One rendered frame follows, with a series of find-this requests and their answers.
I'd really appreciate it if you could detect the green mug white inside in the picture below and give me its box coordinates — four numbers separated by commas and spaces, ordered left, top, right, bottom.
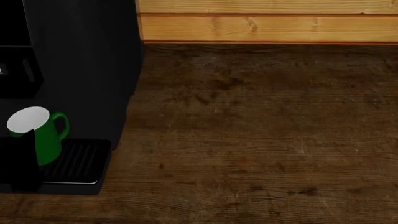
6, 106, 70, 167

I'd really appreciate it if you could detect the black coffee machine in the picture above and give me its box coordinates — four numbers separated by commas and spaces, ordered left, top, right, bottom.
0, 0, 144, 196

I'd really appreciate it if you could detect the black ribbed drip tray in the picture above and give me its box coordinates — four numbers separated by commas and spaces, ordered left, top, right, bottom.
37, 138, 113, 196

